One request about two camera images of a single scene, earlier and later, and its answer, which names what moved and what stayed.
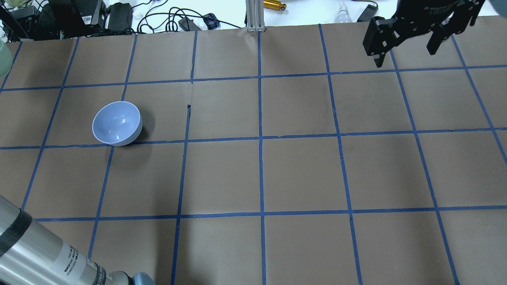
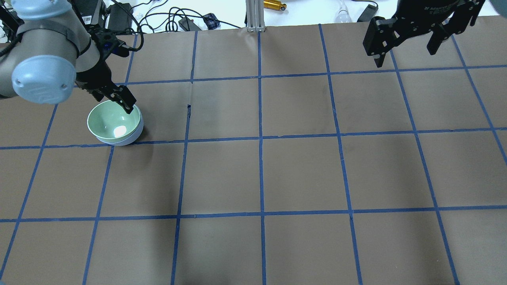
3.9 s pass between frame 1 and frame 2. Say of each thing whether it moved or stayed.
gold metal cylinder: stayed
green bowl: moved
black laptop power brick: stayed
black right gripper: stayed
